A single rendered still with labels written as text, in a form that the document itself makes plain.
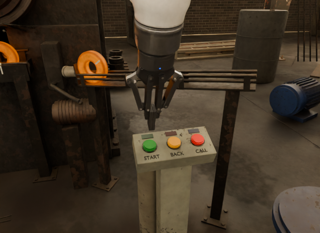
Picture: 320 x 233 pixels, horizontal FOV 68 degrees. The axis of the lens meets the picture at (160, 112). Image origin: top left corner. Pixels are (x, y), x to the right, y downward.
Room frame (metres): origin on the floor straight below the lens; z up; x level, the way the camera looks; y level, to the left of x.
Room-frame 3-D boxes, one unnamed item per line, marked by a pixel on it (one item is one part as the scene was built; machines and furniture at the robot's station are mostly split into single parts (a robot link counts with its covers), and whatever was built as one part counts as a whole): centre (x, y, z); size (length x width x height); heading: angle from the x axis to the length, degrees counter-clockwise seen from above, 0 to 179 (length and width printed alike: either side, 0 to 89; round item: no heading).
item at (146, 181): (0.76, 0.03, 0.26); 0.12 x 0.12 x 0.52
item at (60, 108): (1.12, 0.43, 0.27); 0.22 x 0.13 x 0.53; 103
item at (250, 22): (3.25, -1.31, 0.45); 0.59 x 0.59 x 0.89
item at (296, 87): (2.08, -1.32, 0.17); 0.57 x 0.31 x 0.34; 123
